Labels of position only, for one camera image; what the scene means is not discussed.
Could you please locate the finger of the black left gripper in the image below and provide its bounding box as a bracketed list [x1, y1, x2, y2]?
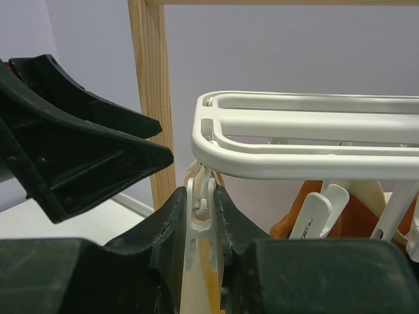
[1, 62, 173, 223]
[9, 54, 162, 139]

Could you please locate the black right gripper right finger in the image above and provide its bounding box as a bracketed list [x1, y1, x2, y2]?
[214, 186, 418, 313]

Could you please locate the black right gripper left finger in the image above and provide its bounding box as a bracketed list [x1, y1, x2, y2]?
[1, 187, 187, 313]

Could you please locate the beige striped underwear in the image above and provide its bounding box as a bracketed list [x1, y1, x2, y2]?
[180, 160, 225, 313]

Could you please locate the white corner clothes clip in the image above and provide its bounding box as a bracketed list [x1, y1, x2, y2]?
[185, 164, 218, 272]

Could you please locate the orange underwear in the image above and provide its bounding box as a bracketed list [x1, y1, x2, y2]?
[270, 179, 419, 249]

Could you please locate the white plastic clip hanger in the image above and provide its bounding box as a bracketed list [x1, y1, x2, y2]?
[192, 91, 418, 181]

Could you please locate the wooden hanger stand frame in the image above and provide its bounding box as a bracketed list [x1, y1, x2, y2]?
[126, 0, 419, 213]

